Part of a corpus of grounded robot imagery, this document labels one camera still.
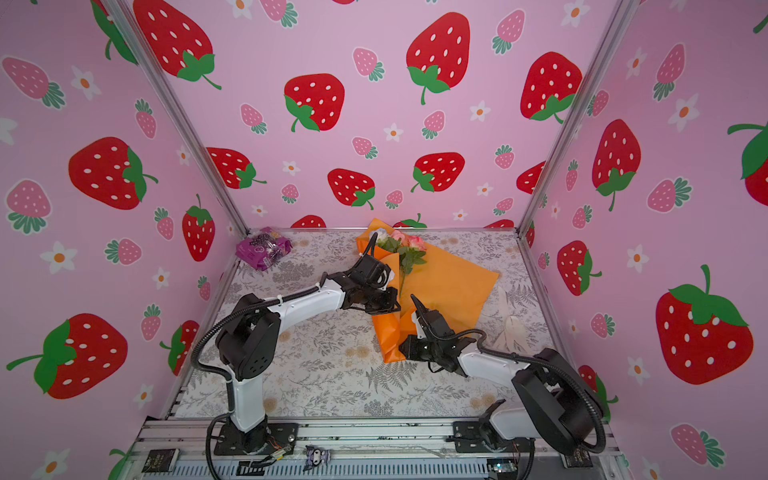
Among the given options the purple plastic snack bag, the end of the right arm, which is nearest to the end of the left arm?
the end of the right arm

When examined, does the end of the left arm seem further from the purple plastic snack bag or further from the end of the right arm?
the purple plastic snack bag

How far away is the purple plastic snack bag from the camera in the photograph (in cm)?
109
